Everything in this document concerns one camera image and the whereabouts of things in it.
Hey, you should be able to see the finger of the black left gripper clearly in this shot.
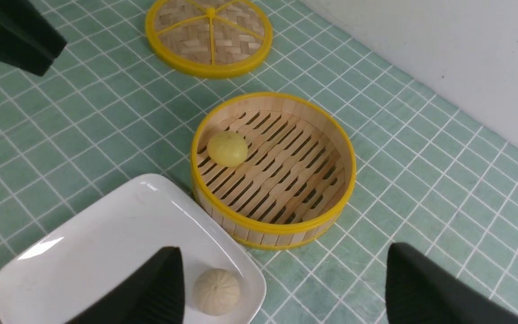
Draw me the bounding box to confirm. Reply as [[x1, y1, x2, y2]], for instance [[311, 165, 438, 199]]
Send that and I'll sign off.
[[0, 0, 68, 77]]

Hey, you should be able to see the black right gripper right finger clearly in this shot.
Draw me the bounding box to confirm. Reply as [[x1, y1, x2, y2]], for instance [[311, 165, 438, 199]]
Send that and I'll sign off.
[[385, 242, 518, 324]]

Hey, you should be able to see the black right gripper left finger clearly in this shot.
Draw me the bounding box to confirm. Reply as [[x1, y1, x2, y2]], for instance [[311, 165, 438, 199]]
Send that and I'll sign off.
[[69, 246, 185, 324]]

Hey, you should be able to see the beige steamed bun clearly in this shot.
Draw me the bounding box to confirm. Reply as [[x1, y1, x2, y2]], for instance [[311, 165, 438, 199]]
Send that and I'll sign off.
[[193, 268, 241, 316]]

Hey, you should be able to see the yellow steamed bun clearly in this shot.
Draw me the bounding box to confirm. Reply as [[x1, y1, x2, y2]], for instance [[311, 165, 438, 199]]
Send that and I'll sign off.
[[207, 131, 248, 167]]

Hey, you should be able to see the white square plate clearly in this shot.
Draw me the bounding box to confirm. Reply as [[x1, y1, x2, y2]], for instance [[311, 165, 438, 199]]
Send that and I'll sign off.
[[0, 174, 267, 324]]

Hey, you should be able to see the green checkered tablecloth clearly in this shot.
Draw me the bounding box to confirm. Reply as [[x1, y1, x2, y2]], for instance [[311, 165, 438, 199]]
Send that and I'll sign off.
[[0, 0, 518, 324]]

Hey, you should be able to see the yellow-rimmed bamboo steamer basket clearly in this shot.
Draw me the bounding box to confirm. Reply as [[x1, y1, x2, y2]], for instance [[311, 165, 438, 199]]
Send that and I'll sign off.
[[190, 92, 357, 250]]

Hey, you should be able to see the yellow-rimmed bamboo steamer lid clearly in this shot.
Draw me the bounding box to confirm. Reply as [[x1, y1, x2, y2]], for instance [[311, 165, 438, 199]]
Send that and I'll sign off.
[[145, 0, 274, 79]]

